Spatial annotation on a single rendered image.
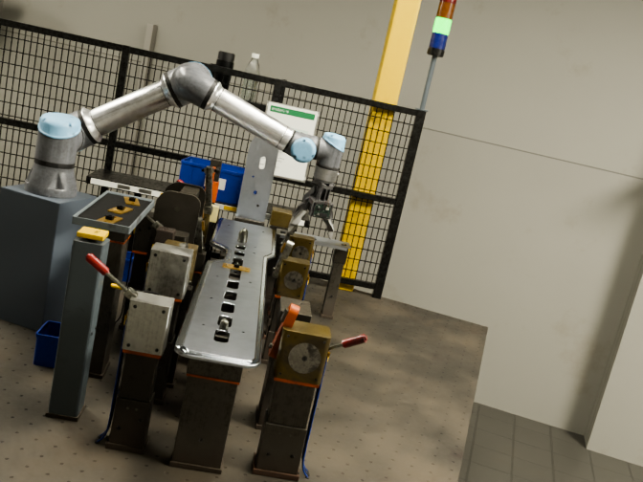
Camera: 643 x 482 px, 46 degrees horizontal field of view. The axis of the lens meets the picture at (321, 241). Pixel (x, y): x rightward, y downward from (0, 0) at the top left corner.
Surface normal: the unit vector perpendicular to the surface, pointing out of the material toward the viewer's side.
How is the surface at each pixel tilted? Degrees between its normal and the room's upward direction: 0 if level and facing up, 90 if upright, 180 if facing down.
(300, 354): 90
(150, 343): 90
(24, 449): 0
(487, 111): 90
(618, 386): 90
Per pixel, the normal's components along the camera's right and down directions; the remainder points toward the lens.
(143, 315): 0.05, 0.23
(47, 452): 0.22, -0.95
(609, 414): -0.26, 0.16
